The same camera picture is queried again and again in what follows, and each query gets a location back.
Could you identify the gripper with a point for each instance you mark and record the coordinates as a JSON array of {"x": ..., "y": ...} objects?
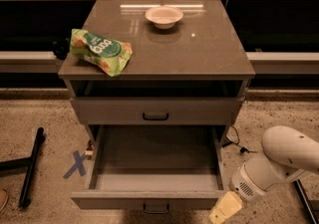
[{"x": 241, "y": 183}]

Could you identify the grey drawer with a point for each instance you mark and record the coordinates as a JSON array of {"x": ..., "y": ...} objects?
[
  {"x": 161, "y": 111},
  {"x": 155, "y": 169}
]

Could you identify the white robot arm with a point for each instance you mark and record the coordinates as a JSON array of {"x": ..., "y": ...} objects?
[{"x": 287, "y": 155}]

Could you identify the grey top drawer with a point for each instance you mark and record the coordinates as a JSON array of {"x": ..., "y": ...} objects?
[{"x": 161, "y": 111}]

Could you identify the grey drawer cabinet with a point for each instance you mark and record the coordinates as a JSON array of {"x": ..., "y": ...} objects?
[{"x": 200, "y": 57}]

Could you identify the black stand leg right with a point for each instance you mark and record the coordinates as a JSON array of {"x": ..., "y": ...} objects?
[{"x": 311, "y": 206}]

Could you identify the black stand leg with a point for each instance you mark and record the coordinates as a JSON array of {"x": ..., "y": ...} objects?
[
  {"x": 29, "y": 163},
  {"x": 311, "y": 206}
]

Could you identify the blue tape cross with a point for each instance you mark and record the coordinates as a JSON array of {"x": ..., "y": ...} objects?
[{"x": 78, "y": 165}]

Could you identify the black stand leg left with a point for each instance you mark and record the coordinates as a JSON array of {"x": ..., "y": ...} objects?
[{"x": 29, "y": 163}]

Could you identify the green snack bag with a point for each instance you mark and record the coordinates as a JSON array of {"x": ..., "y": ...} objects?
[{"x": 111, "y": 56}]

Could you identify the white bowl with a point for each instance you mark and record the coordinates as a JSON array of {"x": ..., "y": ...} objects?
[{"x": 164, "y": 17}]

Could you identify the shoe tip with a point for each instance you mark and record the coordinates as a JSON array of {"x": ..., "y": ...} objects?
[{"x": 3, "y": 199}]

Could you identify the black object behind cabinet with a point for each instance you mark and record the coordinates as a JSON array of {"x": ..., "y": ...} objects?
[{"x": 61, "y": 48}]

